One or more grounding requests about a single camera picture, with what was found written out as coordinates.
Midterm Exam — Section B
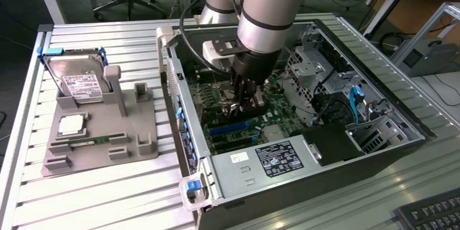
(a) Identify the grey computer tower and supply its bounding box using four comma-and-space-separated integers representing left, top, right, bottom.
389, 37, 460, 77

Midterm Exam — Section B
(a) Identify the silver perforated disk bay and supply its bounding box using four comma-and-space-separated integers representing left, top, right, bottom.
343, 116, 414, 155

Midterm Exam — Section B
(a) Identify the blue case release latch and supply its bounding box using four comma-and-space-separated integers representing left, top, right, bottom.
182, 180, 201, 193

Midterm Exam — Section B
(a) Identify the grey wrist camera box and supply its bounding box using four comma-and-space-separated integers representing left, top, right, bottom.
201, 39, 250, 74

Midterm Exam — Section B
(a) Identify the black open PC case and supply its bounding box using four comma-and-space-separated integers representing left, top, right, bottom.
154, 19, 437, 230

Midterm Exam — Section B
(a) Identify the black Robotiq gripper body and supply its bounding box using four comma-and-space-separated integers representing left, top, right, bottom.
230, 48, 283, 85

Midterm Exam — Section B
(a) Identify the green motherboard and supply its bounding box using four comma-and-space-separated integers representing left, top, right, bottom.
185, 64, 309, 155

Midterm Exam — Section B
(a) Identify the silver drive cage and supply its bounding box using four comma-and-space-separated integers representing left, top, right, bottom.
285, 45, 359, 99

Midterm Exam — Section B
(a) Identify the black office chair base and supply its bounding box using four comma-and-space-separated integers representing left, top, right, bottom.
91, 0, 169, 22

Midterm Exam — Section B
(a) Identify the hard disk in blue carrier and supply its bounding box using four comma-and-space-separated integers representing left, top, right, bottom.
34, 47, 114, 104

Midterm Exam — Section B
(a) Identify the silver CPU chip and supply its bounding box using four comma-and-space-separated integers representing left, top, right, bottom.
57, 115, 86, 135

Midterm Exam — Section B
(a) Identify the black plastic air shroud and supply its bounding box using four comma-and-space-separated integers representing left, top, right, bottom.
289, 122, 366, 166

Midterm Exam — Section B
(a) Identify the black camera cable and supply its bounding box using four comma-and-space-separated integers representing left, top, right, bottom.
178, 0, 249, 76

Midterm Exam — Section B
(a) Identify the black Nvidia graphics card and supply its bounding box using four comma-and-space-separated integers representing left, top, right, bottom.
195, 97, 269, 125

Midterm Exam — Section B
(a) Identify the blue expansion slot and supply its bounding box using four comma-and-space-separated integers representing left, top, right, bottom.
209, 122, 251, 136

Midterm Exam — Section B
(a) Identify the silver chipset heatsink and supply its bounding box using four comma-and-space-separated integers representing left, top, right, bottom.
261, 126, 287, 141

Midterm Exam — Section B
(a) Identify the black keyboard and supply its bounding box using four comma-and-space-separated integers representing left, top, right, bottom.
393, 188, 460, 230

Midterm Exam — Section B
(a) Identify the black tripod stand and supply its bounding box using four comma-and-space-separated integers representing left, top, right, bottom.
362, 0, 423, 39

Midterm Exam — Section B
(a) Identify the grey plastic parts rack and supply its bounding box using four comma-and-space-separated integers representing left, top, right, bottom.
41, 65, 158, 178

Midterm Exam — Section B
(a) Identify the blue flat wire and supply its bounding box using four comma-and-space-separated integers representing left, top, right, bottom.
350, 85, 366, 126

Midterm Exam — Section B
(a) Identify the aluminium profile frame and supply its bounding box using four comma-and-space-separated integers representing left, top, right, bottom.
389, 1, 460, 61

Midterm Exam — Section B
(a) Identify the green RAM stick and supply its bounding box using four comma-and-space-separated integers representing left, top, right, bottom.
53, 134, 122, 147

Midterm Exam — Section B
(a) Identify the CPU socket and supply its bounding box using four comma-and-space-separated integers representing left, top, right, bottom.
214, 81, 237, 104

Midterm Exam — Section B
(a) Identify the grey power supply with label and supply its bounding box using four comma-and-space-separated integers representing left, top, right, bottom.
209, 135, 323, 203

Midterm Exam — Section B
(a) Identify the black expansion slot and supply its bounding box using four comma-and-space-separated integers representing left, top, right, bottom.
214, 137, 255, 153

